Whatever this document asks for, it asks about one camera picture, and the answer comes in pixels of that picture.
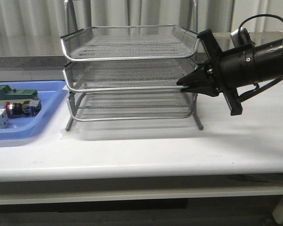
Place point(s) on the blue plastic tray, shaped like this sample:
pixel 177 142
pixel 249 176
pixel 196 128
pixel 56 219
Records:
pixel 51 94

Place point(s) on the mesh tray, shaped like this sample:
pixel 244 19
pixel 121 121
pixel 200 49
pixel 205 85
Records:
pixel 126 74
pixel 105 43
pixel 130 105

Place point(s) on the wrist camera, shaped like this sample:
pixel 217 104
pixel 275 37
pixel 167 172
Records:
pixel 241 36

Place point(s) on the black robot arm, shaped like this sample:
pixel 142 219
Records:
pixel 239 73

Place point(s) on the grey metal rack frame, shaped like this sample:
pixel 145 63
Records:
pixel 192 21

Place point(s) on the red emergency stop button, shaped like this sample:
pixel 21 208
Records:
pixel 29 108

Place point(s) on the green terminal block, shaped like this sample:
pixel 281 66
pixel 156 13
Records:
pixel 16 95

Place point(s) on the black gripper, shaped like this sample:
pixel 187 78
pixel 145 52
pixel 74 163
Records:
pixel 199 81

